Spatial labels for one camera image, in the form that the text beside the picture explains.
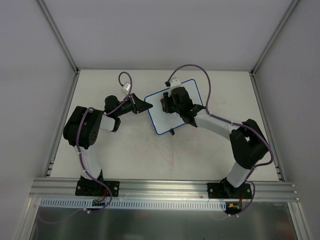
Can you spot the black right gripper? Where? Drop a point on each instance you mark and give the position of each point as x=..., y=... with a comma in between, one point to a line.
x=169, y=105

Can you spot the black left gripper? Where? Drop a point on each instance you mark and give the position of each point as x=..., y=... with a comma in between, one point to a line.
x=134, y=103

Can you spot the red black whiteboard eraser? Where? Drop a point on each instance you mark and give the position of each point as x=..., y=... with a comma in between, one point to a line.
x=163, y=105

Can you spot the blue framed whiteboard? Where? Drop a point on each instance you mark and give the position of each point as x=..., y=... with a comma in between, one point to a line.
x=164, y=122

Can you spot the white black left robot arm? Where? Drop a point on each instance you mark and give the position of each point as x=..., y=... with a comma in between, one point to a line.
x=83, y=126

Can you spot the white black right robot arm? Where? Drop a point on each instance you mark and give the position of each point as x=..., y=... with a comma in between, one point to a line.
x=247, y=141

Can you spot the black whiteboard stand foot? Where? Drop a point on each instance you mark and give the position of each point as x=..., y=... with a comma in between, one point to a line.
x=172, y=132

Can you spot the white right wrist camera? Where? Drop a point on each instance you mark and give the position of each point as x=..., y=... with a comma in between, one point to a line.
x=172, y=84

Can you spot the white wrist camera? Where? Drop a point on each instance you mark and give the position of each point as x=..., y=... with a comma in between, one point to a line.
x=126, y=87
x=172, y=84

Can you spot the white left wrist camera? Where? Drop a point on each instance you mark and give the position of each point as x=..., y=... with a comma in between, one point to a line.
x=126, y=87

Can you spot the aluminium left side rail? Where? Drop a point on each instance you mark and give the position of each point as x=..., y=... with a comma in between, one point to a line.
x=61, y=123

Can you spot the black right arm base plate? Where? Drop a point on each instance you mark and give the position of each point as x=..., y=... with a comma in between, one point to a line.
x=223, y=190

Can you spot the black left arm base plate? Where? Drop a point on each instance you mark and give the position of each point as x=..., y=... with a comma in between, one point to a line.
x=90, y=188

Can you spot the aluminium right side rail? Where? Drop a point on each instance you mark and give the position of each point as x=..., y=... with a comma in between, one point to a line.
x=269, y=135

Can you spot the white slotted cable duct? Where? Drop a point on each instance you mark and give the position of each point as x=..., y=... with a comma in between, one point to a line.
x=135, y=204

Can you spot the aluminium left corner post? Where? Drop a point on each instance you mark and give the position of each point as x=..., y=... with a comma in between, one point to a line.
x=57, y=34

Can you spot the aluminium corner post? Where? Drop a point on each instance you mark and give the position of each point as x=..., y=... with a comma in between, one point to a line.
x=57, y=34
x=275, y=35

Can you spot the aluminium frame rail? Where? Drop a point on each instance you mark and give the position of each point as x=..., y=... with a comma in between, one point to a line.
x=180, y=190

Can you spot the aluminium right corner post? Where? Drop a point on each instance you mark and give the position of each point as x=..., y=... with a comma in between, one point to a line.
x=275, y=35

